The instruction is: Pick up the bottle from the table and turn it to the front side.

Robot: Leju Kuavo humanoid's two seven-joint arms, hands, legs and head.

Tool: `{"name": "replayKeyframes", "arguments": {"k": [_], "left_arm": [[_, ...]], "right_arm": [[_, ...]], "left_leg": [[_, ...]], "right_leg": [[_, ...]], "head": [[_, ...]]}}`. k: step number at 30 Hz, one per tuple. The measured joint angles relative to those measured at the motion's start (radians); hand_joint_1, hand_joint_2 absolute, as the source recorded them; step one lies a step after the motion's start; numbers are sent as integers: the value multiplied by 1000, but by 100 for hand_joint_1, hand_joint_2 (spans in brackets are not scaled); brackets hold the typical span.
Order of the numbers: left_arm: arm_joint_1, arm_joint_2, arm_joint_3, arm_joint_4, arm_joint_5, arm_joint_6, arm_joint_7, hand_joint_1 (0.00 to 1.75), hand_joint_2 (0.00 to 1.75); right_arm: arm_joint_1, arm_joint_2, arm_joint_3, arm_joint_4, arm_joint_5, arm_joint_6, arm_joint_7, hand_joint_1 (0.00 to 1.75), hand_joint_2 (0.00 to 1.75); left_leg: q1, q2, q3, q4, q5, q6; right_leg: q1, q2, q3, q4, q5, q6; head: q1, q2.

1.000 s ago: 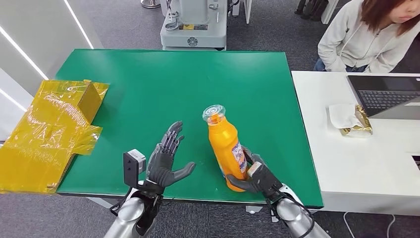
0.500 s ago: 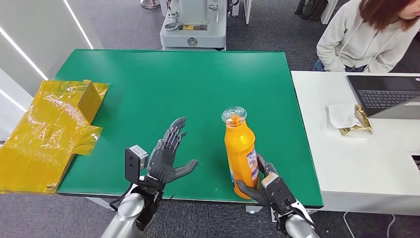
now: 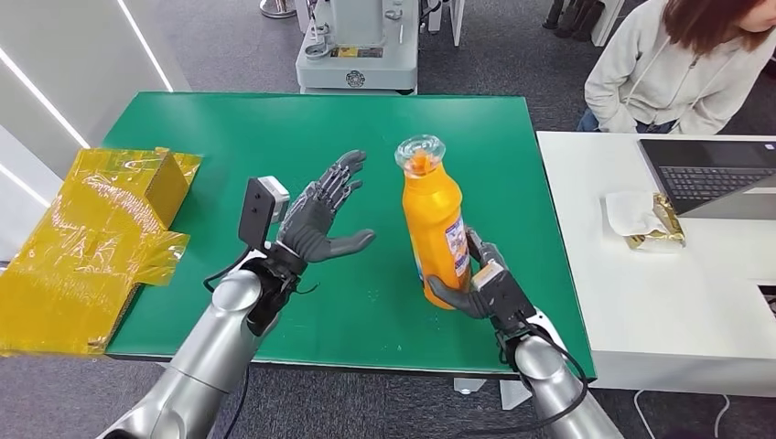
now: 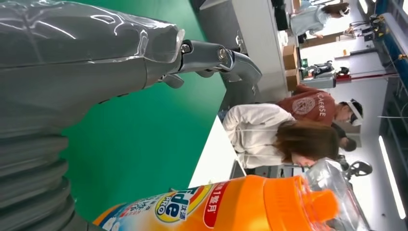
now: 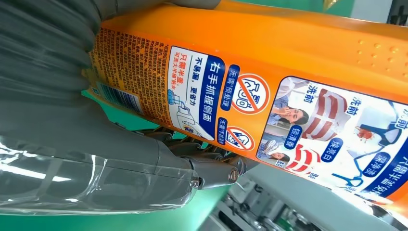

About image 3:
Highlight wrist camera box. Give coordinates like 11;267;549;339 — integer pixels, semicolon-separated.
469;261;506;292
238;176;292;252

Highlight grey machine base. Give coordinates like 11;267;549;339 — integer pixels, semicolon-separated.
295;0;421;96

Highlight white floor cable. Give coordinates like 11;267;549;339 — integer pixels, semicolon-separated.
633;391;730;439

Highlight chrome round stand base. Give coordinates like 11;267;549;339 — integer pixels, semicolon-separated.
259;0;297;19

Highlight yellow wrapped cardboard box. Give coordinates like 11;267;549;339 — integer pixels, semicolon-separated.
0;146;202;359

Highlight person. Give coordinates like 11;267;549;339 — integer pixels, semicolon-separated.
577;0;776;136

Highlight dark grey laptop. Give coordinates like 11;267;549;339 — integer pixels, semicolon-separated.
638;139;776;220

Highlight gold foil wrapper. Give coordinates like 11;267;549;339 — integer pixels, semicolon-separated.
626;192;687;251

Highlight white furniture panel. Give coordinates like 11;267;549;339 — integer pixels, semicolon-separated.
590;0;627;48

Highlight white paper tissue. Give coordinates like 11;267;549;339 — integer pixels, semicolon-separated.
605;190;668;238

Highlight orange plastic bottle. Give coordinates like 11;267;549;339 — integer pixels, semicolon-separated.
393;134;473;311

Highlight white furniture leg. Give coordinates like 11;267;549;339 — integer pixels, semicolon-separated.
426;0;466;47

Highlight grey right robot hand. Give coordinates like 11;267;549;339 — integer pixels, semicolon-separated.
426;227;538;331

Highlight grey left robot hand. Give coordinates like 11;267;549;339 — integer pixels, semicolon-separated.
275;150;377;264

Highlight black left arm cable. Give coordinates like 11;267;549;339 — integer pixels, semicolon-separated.
202;247;254;294

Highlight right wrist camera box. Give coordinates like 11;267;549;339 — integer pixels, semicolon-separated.
469;261;506;292

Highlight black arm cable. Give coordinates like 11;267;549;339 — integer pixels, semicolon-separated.
202;247;254;294
454;315;590;439

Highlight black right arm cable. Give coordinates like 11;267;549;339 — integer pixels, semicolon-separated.
454;315;590;439

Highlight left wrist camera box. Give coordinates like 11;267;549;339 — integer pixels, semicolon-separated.
238;176;292;252

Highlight dark shoes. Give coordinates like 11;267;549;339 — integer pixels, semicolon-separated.
542;0;608;41

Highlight white desk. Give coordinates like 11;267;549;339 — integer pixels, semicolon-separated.
536;131;776;398

